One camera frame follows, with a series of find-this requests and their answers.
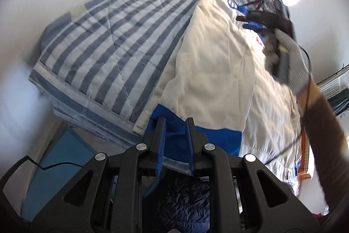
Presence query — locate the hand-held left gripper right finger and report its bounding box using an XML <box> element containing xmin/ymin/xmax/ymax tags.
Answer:
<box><xmin>185</xmin><ymin>117</ymin><xmax>320</xmax><ymax>233</ymax></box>

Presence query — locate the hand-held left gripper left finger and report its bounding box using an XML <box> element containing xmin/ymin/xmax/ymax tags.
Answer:
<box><xmin>27</xmin><ymin>116</ymin><xmax>167</xmax><ymax>233</ymax></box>

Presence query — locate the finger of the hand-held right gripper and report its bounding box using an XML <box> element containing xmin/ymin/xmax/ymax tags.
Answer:
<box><xmin>236</xmin><ymin>11</ymin><xmax>276</xmax><ymax>25</ymax></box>
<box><xmin>242</xmin><ymin>23</ymin><xmax>274</xmax><ymax>35</ymax></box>

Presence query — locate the cream and blue jacket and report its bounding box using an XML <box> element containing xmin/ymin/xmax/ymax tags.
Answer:
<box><xmin>132</xmin><ymin>0</ymin><xmax>304</xmax><ymax>190</ymax></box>

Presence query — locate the person's right forearm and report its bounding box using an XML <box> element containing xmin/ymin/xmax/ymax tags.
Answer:
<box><xmin>296</xmin><ymin>77</ymin><xmax>349</xmax><ymax>218</ymax></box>

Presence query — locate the person's right hand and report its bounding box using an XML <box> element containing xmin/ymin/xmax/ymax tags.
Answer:
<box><xmin>275</xmin><ymin>28</ymin><xmax>312</xmax><ymax>97</ymax></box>

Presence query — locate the dark blue quilted garment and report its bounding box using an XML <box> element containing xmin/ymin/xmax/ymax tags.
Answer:
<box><xmin>141</xmin><ymin>175</ymin><xmax>211</xmax><ymax>233</ymax></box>

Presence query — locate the blue board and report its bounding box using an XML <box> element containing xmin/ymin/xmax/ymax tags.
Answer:
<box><xmin>21</xmin><ymin>128</ymin><xmax>102</xmax><ymax>223</ymax></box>

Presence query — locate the orange edged cloth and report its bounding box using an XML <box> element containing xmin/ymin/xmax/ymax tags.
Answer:
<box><xmin>296</xmin><ymin>131</ymin><xmax>315</xmax><ymax>181</ymax></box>

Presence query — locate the blue striped blanket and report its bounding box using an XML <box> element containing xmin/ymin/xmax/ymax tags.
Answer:
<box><xmin>29</xmin><ymin>0</ymin><xmax>238</xmax><ymax>146</ymax></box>

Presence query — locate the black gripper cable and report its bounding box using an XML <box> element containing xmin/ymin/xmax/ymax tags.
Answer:
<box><xmin>259</xmin><ymin>45</ymin><xmax>314</xmax><ymax>168</ymax></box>

